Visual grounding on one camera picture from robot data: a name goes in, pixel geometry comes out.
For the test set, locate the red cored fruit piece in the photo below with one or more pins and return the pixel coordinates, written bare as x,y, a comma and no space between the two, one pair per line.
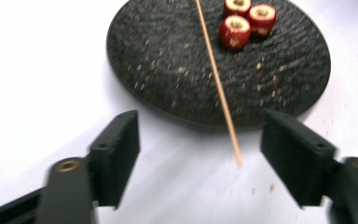
262,19
234,31
236,6

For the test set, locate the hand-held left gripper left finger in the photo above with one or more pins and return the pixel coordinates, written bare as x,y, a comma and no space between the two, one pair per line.
118,155

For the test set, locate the black textured round plate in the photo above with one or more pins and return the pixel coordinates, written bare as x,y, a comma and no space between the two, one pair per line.
174,62

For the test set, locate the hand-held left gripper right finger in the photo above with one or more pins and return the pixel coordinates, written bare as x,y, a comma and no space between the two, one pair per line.
295,155

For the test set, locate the thin bamboo skewer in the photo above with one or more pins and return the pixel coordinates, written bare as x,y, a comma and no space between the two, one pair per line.
219,87

